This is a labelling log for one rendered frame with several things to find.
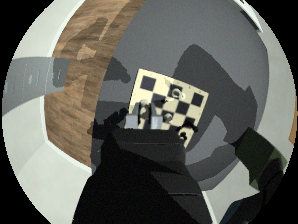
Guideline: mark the cream and black chessboard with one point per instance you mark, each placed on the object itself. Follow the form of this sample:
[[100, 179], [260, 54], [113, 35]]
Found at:
[[157, 89]]

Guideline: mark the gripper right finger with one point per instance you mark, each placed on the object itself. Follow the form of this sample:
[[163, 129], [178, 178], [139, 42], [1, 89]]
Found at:
[[155, 120]]

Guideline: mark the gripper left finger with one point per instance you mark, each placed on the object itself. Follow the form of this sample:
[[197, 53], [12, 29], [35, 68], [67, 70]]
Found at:
[[133, 119]]

